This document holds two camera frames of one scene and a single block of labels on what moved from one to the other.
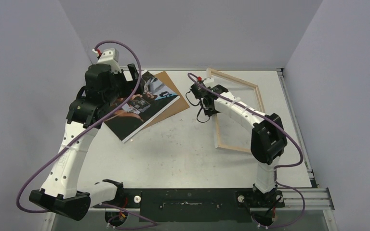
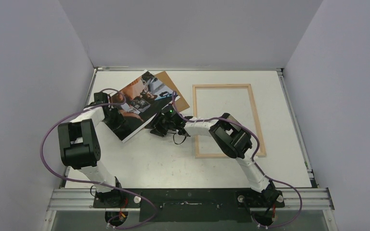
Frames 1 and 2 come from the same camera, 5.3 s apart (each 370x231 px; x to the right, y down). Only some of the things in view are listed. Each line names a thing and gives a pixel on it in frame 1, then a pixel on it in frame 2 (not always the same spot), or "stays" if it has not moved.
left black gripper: [129, 85] to [120, 121]
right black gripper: [196, 91] to [159, 127]
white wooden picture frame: [211, 73] to [194, 86]
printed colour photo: [156, 96] stays
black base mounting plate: [197, 204] stays
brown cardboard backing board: [179, 105] stays
